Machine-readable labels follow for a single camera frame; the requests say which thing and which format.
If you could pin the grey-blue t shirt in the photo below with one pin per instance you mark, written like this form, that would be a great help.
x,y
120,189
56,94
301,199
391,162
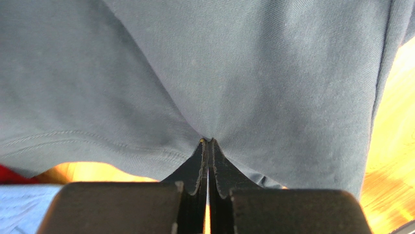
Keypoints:
x,y
288,88

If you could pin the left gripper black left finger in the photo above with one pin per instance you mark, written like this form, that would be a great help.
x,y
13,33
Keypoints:
x,y
175,205

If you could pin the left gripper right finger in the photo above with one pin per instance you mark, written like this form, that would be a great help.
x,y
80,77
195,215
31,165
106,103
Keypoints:
x,y
240,206

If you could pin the red object under hat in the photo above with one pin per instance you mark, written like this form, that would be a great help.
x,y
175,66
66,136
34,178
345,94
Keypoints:
x,y
9,177

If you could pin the blue bucket hat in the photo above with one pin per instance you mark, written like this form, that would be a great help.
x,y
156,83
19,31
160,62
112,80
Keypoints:
x,y
23,207

